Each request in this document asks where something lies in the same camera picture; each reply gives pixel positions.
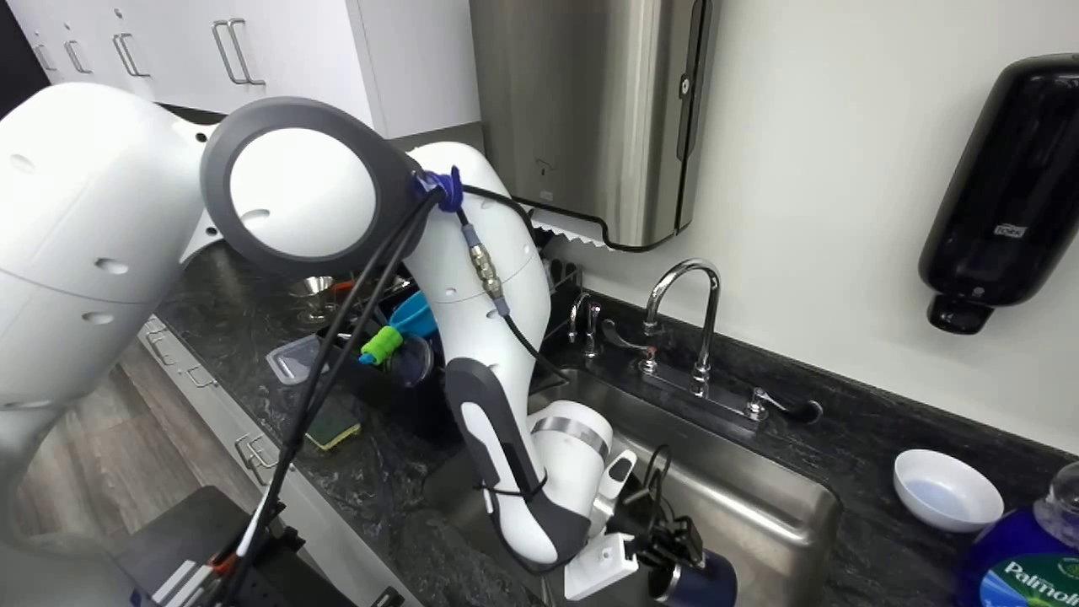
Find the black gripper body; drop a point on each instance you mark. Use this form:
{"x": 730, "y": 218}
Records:
{"x": 666, "y": 542}

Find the dark blue thermos mug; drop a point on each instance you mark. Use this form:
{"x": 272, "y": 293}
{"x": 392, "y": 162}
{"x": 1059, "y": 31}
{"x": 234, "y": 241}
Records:
{"x": 704, "y": 586}

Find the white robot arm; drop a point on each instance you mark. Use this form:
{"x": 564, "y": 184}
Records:
{"x": 106, "y": 198}

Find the stainless steel sink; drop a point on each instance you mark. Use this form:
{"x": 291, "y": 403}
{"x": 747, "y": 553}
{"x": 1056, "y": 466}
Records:
{"x": 771, "y": 525}

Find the chrome sink faucet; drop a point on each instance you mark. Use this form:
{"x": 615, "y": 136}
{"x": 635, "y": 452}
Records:
{"x": 689, "y": 366}

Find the small white bowl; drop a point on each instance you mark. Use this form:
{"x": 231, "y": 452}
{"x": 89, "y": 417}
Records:
{"x": 944, "y": 490}

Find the black dish rack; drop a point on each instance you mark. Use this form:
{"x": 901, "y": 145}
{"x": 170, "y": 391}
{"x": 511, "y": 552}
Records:
{"x": 404, "y": 388}

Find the green yellow sponge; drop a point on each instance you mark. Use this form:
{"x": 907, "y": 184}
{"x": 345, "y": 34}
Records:
{"x": 332, "y": 425}

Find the blue dish soap bottle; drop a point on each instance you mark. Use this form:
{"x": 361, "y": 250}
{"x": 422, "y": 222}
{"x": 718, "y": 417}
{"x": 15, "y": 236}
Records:
{"x": 1030, "y": 558}

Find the clear plastic food container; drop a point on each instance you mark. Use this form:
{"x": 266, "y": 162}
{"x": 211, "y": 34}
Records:
{"x": 295, "y": 358}

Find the stainless paper towel dispenser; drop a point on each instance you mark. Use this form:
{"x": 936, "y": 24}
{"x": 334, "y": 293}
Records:
{"x": 586, "y": 113}

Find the black tool tray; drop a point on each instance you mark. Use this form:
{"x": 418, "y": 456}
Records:
{"x": 170, "y": 560}

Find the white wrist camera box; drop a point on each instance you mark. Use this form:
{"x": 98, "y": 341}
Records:
{"x": 601, "y": 565}

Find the blue funnel green handle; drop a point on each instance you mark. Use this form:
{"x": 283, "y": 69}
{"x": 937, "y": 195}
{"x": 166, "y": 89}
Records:
{"x": 408, "y": 317}

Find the black wall soap dispenser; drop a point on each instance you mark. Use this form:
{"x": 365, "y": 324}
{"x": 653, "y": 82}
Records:
{"x": 1012, "y": 202}

